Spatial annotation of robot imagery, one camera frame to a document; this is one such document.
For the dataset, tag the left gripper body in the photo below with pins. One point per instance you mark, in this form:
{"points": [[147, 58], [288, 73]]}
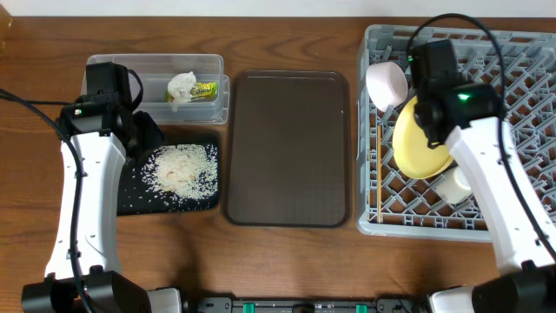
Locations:
{"points": [[145, 131]]}

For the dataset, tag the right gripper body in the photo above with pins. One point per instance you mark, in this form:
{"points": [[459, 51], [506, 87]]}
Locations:
{"points": [[429, 131]]}

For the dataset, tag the yellow plate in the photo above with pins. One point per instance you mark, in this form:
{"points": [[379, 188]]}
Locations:
{"points": [[411, 154]]}

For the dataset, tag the rice leftovers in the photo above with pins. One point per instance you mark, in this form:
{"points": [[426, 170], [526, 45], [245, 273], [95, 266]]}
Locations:
{"points": [[182, 172]]}

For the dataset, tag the pink bowl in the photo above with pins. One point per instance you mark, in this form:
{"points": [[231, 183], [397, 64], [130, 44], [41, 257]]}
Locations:
{"points": [[386, 85]]}

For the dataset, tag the white paper waste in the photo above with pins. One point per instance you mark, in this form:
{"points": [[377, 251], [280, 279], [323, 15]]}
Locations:
{"points": [[184, 88]]}

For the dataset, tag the white cup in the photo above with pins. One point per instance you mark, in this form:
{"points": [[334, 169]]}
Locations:
{"points": [[454, 188]]}

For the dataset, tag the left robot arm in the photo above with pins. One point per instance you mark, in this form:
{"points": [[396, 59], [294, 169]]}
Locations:
{"points": [[100, 132]]}

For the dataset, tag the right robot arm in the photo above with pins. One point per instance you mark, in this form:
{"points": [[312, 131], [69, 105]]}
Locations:
{"points": [[466, 117]]}

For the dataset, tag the black waste tray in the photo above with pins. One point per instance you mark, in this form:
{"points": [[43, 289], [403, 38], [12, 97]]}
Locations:
{"points": [[133, 197]]}

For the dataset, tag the grey dishwasher rack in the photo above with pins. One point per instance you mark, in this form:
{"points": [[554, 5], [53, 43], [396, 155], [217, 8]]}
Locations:
{"points": [[412, 207]]}

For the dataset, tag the clear plastic bin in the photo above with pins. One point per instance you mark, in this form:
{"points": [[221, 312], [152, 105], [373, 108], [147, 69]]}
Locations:
{"points": [[155, 71]]}

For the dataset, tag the brown serving tray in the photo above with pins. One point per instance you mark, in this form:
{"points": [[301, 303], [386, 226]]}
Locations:
{"points": [[289, 150]]}

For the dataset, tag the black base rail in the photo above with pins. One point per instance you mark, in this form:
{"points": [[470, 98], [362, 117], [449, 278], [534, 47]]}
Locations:
{"points": [[384, 304]]}

